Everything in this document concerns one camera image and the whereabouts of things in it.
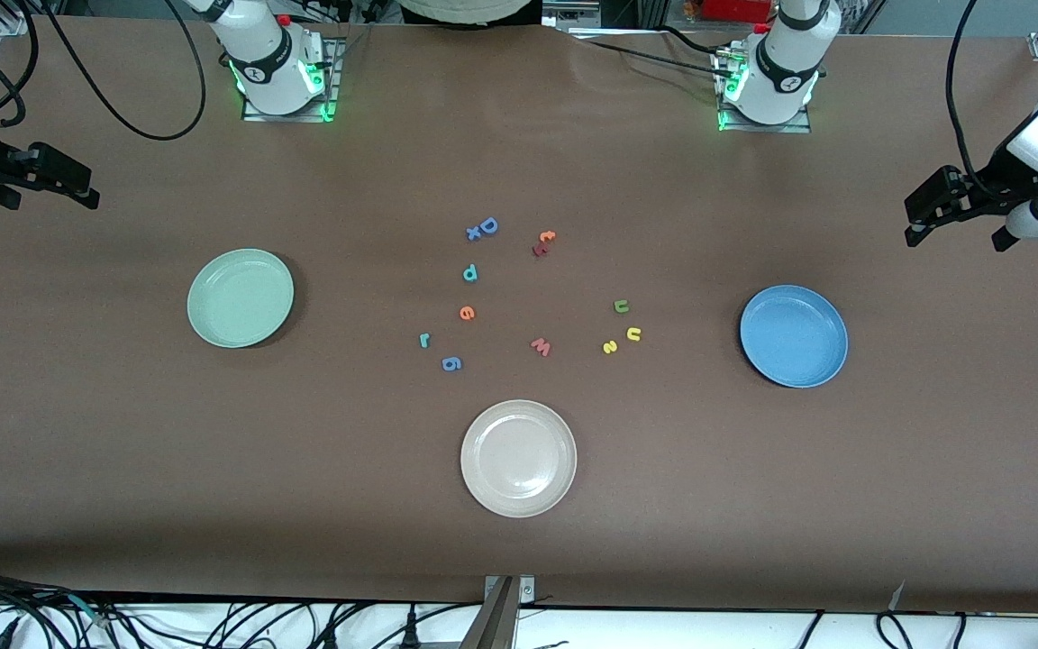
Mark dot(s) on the beige plate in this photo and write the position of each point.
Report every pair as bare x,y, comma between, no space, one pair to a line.
519,460

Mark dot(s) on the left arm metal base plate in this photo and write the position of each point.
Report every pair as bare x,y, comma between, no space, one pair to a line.
798,128

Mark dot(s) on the dark red foam letter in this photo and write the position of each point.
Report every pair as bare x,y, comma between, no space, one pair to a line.
540,249

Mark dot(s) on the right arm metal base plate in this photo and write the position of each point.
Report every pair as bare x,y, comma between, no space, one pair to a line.
253,114

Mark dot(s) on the brown table cover sheet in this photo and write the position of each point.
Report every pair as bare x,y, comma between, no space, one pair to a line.
519,162

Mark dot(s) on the metal angle bracket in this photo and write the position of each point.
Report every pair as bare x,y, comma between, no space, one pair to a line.
526,590

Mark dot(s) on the torn white tape scrap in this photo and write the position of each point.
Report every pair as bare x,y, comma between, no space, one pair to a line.
897,597

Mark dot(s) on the black power plug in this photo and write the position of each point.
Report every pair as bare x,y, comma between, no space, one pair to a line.
411,631

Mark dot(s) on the pink foam letter w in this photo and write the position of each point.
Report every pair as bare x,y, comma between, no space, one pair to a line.
541,347

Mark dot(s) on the pale green plate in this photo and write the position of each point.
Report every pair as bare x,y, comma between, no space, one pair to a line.
240,297

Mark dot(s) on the blue foam letter D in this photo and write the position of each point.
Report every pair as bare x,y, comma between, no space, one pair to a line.
484,228

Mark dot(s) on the aluminium frame crossbar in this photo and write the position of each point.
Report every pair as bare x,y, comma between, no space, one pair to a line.
591,13

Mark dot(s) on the aluminium frame side rail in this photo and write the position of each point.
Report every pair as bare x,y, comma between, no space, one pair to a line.
13,22

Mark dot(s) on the blue foam letter g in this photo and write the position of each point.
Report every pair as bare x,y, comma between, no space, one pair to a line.
451,363

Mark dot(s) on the teal foam letter p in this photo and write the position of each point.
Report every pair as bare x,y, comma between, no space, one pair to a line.
468,274

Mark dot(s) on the blue plate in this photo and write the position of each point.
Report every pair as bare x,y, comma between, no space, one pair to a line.
794,338

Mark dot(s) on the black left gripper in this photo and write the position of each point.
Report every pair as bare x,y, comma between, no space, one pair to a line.
994,183

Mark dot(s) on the aluminium profile post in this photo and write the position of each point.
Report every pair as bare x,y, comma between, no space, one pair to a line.
492,622

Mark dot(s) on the red box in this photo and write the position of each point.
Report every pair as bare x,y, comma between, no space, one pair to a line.
735,9

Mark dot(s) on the person in beige clothing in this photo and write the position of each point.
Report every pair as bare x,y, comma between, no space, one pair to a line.
465,9

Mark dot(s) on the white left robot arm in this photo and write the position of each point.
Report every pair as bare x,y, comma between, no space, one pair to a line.
785,63

